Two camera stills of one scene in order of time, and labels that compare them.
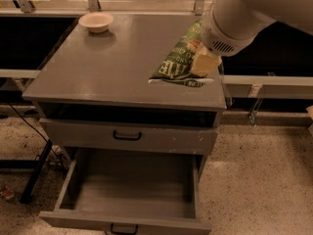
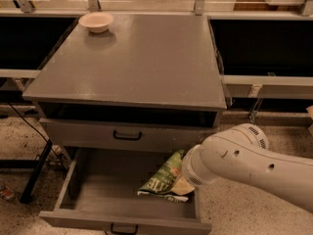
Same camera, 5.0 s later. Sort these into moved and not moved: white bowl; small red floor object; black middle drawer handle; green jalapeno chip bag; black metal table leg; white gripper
Moved: green jalapeno chip bag; white gripper
Not moved: white bowl; small red floor object; black middle drawer handle; black metal table leg
